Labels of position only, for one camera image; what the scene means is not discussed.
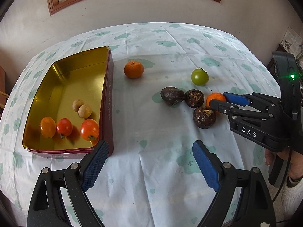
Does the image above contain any large mandarin orange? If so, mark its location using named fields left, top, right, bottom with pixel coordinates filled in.
left=205, top=92, right=226, bottom=110

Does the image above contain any dark cracked passion fruit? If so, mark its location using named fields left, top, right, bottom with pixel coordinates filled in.
left=193, top=107, right=216, bottom=129

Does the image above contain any dark wrinkled passion fruit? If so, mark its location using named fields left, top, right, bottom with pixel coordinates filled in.
left=184, top=90, right=204, bottom=108

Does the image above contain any green tomato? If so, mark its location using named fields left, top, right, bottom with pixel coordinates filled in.
left=191, top=68, right=209, bottom=86

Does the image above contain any dark smooth passion fruit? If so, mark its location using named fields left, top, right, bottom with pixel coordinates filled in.
left=160, top=87, right=185, bottom=106

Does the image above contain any orange yellow tomato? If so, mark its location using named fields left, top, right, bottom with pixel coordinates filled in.
left=40, top=116, right=56, bottom=139

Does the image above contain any red tomato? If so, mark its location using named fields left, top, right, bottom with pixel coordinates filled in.
left=56, top=118, right=73, bottom=139
left=80, top=119, right=99, bottom=141

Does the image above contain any small mandarin orange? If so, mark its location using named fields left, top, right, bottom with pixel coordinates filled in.
left=124, top=60, right=144, bottom=79

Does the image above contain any person's right hand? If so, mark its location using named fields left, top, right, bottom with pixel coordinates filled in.
left=264, top=146, right=303, bottom=181

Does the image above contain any white sleeve cuff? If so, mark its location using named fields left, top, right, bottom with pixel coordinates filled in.
left=281, top=177, right=303, bottom=218

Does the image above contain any paper with print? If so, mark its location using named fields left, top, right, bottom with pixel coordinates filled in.
left=281, top=27, right=302, bottom=57

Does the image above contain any cloud print tablecloth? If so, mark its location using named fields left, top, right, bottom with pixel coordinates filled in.
left=1, top=23, right=280, bottom=226

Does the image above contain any wooden chair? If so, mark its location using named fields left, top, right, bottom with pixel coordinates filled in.
left=0, top=67, right=9, bottom=114

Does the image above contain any red gold toffee tin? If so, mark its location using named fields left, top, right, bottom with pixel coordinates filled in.
left=22, top=46, right=114, bottom=158

